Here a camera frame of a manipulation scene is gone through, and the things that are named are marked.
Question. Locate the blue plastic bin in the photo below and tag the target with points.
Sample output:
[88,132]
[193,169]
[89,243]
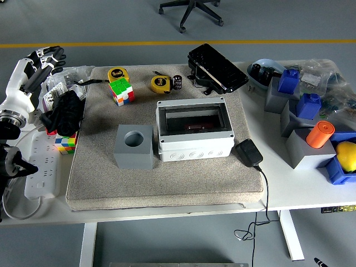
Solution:
[336,172]

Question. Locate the black plastic case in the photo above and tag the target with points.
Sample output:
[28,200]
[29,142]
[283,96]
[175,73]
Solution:
[219,66]

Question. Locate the clear plastic bag with parts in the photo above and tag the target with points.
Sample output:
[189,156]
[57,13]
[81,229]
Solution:
[75,73]

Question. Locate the purple white card package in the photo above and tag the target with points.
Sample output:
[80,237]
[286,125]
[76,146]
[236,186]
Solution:
[53,97]

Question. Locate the grey block with round hole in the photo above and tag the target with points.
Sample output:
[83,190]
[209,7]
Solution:
[133,158]

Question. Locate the black table control panel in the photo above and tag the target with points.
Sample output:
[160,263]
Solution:
[338,209]

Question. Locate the black capacitor in bowl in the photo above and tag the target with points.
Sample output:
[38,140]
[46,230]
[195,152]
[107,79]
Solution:
[256,69]

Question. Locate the black office chair base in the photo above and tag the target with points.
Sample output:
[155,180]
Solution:
[192,12]

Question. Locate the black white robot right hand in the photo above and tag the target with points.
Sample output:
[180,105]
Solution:
[320,262]

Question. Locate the blue plastic block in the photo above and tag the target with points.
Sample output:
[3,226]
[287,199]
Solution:
[287,82]
[307,107]

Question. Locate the clear bag of components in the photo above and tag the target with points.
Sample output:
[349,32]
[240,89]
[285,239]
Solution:
[340,97]
[314,75]

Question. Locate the small colourful puzzle cube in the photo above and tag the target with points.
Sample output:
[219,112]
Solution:
[66,143]

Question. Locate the yellow lemon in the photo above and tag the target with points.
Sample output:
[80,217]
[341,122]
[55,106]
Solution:
[347,157]

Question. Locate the smoky transparent box lid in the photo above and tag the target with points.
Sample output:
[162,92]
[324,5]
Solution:
[172,116]

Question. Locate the black cylinder capacitor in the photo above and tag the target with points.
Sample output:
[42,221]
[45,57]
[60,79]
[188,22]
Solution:
[177,82]

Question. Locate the large colourful puzzle cube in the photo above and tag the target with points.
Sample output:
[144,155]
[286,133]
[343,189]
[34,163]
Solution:
[121,90]

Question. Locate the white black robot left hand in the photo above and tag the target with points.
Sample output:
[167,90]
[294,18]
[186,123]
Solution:
[19,89]

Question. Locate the black relay component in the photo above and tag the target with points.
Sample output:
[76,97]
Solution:
[266,74]

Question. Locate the light blue bowl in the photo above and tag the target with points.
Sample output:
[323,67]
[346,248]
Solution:
[271,65]

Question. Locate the white plastic junction box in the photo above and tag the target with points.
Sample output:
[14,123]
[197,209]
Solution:
[194,151]

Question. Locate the grey block holder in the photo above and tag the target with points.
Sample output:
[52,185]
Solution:
[290,123]
[275,101]
[301,154]

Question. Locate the black power adapter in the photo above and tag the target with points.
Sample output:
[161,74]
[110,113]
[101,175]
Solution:
[249,152]

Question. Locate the grey-brown mat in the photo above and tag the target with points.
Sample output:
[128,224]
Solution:
[167,183]

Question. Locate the black cloth bundle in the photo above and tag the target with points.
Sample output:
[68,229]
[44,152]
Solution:
[65,114]

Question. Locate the white table leg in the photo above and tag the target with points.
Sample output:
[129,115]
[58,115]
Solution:
[88,244]
[292,236]

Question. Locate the small metal bracket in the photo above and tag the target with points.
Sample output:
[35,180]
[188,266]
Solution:
[251,88]

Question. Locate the orange cylinder battery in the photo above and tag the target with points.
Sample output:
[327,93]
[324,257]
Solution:
[195,127]
[320,136]

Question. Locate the small yellow tape measure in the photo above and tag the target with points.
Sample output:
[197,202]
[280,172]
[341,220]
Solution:
[160,84]

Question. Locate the white power strip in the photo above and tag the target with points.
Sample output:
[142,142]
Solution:
[44,167]

